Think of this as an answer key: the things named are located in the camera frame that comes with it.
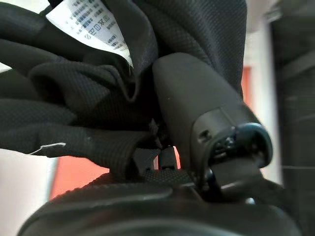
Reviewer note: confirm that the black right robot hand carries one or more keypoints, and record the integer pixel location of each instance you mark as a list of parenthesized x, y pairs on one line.
[(197, 98)]

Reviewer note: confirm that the black garment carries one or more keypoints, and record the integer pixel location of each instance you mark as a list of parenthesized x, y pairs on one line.
[(86, 98)]

